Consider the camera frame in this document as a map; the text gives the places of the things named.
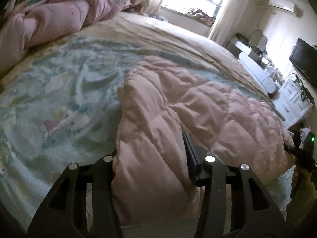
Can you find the pink quilted padded jacket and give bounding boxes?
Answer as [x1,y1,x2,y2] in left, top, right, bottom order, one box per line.
[112,56,294,225]

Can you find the clothes pile on windowsill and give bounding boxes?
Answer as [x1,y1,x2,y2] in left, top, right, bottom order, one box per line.
[186,8,216,27]

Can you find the black flat television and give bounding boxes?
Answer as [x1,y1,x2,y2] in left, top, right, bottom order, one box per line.
[289,38,317,88]

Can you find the white long desk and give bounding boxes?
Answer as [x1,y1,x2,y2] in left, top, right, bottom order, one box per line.
[226,36,278,98]

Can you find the teal cartoon print blanket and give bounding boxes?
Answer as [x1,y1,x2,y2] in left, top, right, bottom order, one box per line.
[0,35,296,233]

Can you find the white air conditioner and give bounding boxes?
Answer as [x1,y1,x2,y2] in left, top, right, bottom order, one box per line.
[268,0,296,13]

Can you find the cream curtain right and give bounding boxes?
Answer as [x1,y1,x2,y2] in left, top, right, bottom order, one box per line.
[208,0,249,46]

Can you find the beige bed sheet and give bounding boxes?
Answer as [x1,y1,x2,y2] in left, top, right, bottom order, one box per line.
[1,12,273,114]

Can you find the pink rolled duvet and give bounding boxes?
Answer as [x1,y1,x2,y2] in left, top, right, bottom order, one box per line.
[0,0,132,76]

